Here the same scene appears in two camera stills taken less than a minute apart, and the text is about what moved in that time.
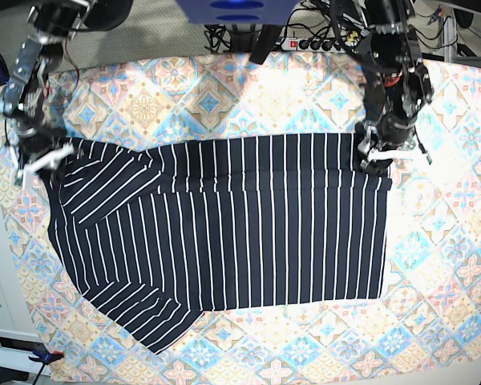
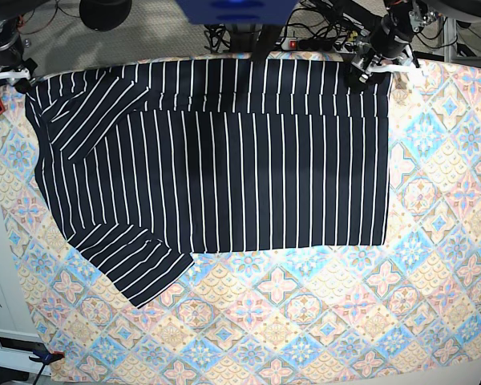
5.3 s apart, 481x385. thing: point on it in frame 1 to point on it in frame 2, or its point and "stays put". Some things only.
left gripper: x=36 y=139 to x=10 y=52
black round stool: x=106 y=14 stays put
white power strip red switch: x=327 y=44 stays put
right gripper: x=389 y=131 to x=390 y=38
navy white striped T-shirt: x=155 y=230 stays put
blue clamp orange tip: x=46 y=358 stays put
